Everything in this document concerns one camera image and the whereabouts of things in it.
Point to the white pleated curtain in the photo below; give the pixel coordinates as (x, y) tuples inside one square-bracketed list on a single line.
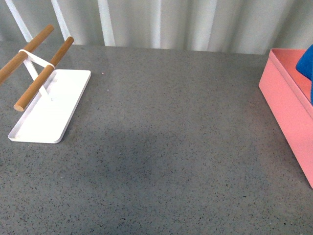
[(233, 26)]

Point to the wooden rack rod far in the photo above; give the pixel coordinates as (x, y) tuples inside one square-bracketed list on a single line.
[(19, 58)]

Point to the wooden rack rod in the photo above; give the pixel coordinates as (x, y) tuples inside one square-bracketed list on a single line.
[(19, 58), (25, 99)]

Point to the wooden rack rod near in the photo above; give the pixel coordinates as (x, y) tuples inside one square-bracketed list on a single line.
[(25, 99)]

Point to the blue microfiber cloth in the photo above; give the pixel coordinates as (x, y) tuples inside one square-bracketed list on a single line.
[(305, 67)]

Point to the white towel rack stand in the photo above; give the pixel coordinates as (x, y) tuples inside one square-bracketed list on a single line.
[(48, 115)]

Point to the pink plastic storage box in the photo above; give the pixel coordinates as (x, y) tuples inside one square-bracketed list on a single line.
[(288, 94)]

